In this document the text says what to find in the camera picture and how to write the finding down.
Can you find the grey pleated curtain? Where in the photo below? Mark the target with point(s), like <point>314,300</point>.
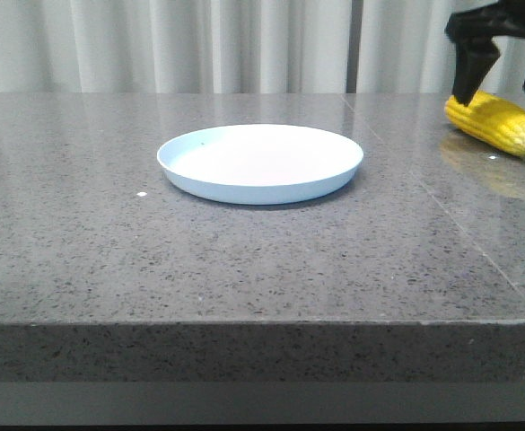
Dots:
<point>227,46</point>

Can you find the yellow corn cob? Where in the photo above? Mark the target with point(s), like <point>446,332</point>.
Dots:
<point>490,119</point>

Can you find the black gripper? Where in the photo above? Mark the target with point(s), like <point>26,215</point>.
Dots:
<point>476,52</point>

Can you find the light blue round plate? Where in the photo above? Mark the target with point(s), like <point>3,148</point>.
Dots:
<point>260,164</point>

